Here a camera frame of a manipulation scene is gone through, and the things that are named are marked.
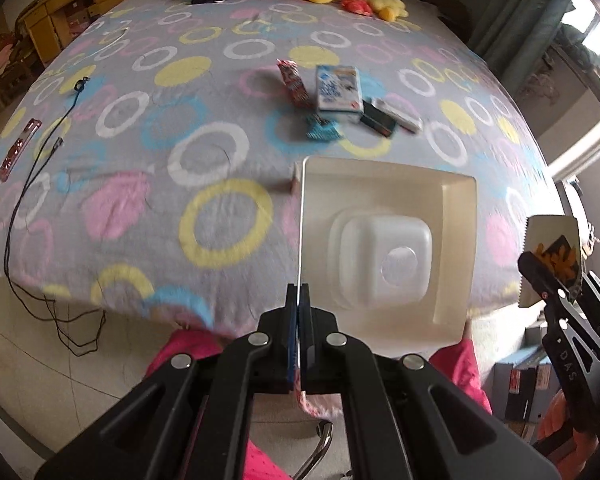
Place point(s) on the orange black snack wrapper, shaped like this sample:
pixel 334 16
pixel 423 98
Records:
pixel 554 239

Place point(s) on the red candy wrapper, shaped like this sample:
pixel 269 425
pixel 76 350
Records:
pixel 294 84

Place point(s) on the blue snack packet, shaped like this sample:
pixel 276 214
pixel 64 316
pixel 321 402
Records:
pixel 321 129

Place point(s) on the yellow duck plush toy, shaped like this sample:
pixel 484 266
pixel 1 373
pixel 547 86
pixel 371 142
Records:
pixel 388 10

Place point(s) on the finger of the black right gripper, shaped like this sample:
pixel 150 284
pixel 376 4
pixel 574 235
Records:
pixel 572 340

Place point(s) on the wooden desk with drawers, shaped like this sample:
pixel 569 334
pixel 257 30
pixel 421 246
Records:
pixel 53 24

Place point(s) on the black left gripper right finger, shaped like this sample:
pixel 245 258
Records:
pixel 404 419

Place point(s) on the stacked cardboard boxes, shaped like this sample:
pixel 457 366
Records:
pixel 523 385

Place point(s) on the silver foil packet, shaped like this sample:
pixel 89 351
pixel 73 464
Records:
pixel 406 120

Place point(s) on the white plastic tray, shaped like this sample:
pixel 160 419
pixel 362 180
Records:
pixel 389 249

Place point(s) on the small red plush toy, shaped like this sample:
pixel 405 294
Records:
pixel 358 7

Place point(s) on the chrome chair leg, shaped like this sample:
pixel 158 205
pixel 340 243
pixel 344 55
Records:
pixel 325 434

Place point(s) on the white blue milk carton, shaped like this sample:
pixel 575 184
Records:
pixel 338 93

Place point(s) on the dark green box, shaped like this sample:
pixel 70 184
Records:
pixel 378 120

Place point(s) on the green curtain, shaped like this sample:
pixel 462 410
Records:
pixel 511 35

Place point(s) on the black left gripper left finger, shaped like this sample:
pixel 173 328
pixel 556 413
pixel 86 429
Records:
pixel 190 419

